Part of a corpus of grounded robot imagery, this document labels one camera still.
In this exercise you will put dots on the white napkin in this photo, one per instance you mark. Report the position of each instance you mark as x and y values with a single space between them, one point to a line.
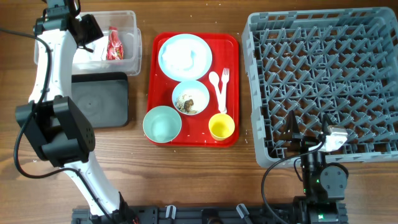
99 48

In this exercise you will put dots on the black plastic tray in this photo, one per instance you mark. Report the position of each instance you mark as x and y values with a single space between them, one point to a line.
103 98

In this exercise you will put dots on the red snack wrapper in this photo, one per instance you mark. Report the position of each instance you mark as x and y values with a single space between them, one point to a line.
115 50

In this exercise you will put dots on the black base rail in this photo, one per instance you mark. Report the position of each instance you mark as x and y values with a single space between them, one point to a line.
240 214

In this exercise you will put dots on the red serving tray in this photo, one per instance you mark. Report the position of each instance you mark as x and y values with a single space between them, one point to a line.
195 131

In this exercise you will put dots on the yellow plastic cup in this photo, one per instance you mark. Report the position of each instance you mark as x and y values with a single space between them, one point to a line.
221 126

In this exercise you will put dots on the clear plastic bin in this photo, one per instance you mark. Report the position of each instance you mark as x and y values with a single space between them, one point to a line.
124 62

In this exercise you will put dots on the small light blue bowl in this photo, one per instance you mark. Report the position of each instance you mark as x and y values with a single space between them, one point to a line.
194 90

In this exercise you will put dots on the large light blue plate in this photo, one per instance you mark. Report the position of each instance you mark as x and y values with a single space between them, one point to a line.
185 57

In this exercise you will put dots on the green bowl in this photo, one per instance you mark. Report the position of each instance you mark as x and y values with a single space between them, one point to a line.
162 124

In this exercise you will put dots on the grey dishwasher rack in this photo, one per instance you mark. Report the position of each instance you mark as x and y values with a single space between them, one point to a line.
337 62

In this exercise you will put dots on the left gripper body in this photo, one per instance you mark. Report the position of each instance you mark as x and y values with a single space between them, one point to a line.
91 30

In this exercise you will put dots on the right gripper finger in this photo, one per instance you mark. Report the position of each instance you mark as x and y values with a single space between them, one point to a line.
326 122
291 126

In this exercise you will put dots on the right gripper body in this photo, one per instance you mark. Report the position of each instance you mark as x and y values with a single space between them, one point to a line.
303 144

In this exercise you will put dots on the white plastic fork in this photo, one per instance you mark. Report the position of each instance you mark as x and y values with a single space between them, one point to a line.
224 80

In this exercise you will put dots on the brown food scraps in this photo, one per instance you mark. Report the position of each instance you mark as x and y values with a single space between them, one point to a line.
185 106

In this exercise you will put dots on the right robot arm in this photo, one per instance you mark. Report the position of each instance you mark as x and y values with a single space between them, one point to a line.
324 183

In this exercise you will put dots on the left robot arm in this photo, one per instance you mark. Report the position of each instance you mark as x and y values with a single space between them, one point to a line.
53 124

